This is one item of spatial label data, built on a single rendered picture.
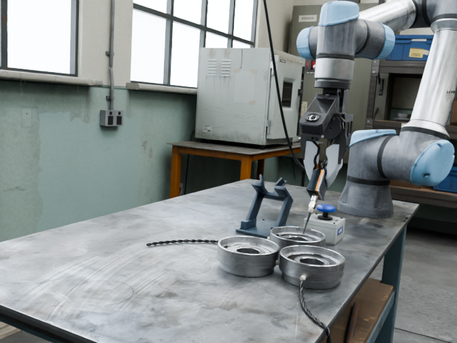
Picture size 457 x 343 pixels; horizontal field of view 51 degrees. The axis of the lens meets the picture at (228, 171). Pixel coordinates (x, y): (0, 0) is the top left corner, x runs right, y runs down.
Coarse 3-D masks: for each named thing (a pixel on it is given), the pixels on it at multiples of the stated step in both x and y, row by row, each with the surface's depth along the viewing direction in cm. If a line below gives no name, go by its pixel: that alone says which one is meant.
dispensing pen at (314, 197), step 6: (324, 162) 98; (324, 168) 98; (312, 174) 96; (318, 174) 96; (312, 180) 96; (312, 186) 95; (312, 192) 95; (312, 198) 95; (318, 198) 97; (312, 204) 95; (312, 210) 95; (306, 222) 94
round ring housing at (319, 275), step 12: (288, 252) 81; (300, 252) 82; (312, 252) 83; (324, 252) 82; (336, 252) 80; (288, 264) 75; (300, 264) 73; (312, 264) 80; (324, 264) 77; (336, 264) 74; (288, 276) 76; (300, 276) 73; (312, 276) 73; (324, 276) 73; (336, 276) 74; (312, 288) 74; (324, 288) 74
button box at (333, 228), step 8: (312, 216) 103; (320, 216) 102; (328, 216) 102; (304, 224) 101; (312, 224) 100; (320, 224) 99; (328, 224) 98; (336, 224) 98; (344, 224) 103; (328, 232) 98; (336, 232) 98; (328, 240) 98; (336, 240) 99
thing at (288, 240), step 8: (272, 232) 90; (280, 232) 94; (288, 232) 95; (296, 232) 95; (304, 232) 95; (312, 232) 94; (320, 232) 92; (272, 240) 88; (280, 240) 86; (288, 240) 85; (296, 240) 85; (304, 240) 92; (312, 240) 90; (320, 240) 86; (280, 248) 86
